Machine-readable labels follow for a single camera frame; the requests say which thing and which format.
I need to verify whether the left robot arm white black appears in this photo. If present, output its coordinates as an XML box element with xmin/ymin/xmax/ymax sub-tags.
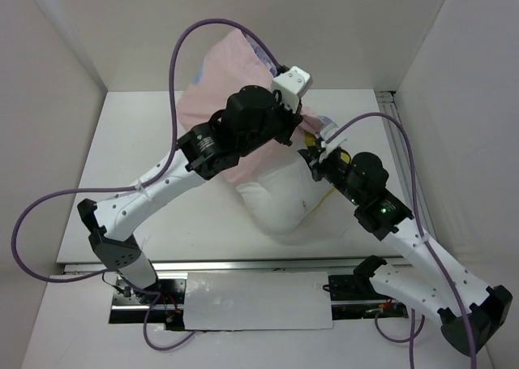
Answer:
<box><xmin>77</xmin><ymin>83</ymin><xmax>305</xmax><ymax>303</ymax></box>

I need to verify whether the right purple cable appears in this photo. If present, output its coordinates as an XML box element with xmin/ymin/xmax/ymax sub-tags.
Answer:
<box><xmin>324</xmin><ymin>113</ymin><xmax>479</xmax><ymax>369</ymax></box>

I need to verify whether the purple cable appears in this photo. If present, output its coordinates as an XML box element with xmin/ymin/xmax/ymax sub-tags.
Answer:
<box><xmin>324</xmin><ymin>113</ymin><xmax>479</xmax><ymax>369</ymax></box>
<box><xmin>10</xmin><ymin>18</ymin><xmax>290</xmax><ymax>352</ymax></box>

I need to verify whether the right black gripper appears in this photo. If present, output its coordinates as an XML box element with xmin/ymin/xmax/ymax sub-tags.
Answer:
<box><xmin>296</xmin><ymin>144</ymin><xmax>362</xmax><ymax>204</ymax></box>

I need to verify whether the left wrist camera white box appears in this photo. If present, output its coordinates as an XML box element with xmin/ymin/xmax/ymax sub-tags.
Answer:
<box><xmin>271</xmin><ymin>66</ymin><xmax>313</xmax><ymax>107</ymax></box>

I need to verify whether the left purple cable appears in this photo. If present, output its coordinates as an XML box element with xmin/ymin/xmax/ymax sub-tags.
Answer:
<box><xmin>10</xmin><ymin>18</ymin><xmax>290</xmax><ymax>352</ymax></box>

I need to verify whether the white pillow yellow edge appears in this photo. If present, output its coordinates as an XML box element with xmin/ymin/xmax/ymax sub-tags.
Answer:
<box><xmin>236</xmin><ymin>131</ymin><xmax>335</xmax><ymax>236</ymax></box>

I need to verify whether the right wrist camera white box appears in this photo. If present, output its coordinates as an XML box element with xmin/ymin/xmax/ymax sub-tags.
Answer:
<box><xmin>315</xmin><ymin>123</ymin><xmax>346</xmax><ymax>163</ymax></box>

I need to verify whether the aluminium side rail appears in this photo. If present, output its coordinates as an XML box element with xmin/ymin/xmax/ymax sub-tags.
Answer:
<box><xmin>375</xmin><ymin>91</ymin><xmax>427</xmax><ymax>224</ymax></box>

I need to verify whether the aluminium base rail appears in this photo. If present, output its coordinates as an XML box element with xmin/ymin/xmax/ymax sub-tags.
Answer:
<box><xmin>62</xmin><ymin>256</ymin><xmax>410</xmax><ymax>275</ymax></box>

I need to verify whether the pink blue printed pillowcase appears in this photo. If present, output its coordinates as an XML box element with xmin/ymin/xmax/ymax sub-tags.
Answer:
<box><xmin>177</xmin><ymin>29</ymin><xmax>326</xmax><ymax>180</ymax></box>

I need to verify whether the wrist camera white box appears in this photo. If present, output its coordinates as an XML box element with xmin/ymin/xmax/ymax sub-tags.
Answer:
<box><xmin>271</xmin><ymin>66</ymin><xmax>313</xmax><ymax>107</ymax></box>
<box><xmin>315</xmin><ymin>123</ymin><xmax>346</xmax><ymax>163</ymax></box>

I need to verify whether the white cover plate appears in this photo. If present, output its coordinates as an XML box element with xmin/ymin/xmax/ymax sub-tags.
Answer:
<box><xmin>183</xmin><ymin>272</ymin><xmax>333</xmax><ymax>331</ymax></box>

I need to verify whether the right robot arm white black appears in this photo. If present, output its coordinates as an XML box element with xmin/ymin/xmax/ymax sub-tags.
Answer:
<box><xmin>298</xmin><ymin>146</ymin><xmax>513</xmax><ymax>356</ymax></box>

